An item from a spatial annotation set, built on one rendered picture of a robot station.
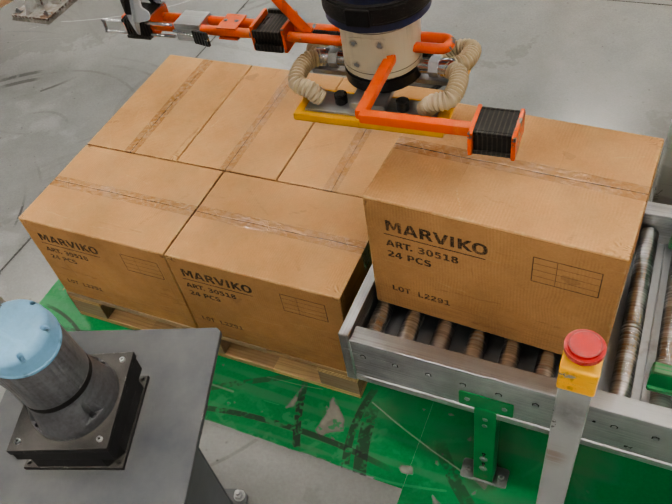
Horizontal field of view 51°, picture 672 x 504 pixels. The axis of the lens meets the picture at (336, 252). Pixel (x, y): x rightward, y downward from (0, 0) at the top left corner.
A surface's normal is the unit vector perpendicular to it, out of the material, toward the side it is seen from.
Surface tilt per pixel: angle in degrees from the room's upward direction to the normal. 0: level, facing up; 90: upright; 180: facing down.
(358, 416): 0
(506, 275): 90
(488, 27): 0
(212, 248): 0
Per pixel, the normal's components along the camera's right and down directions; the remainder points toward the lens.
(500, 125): -0.14, -0.66
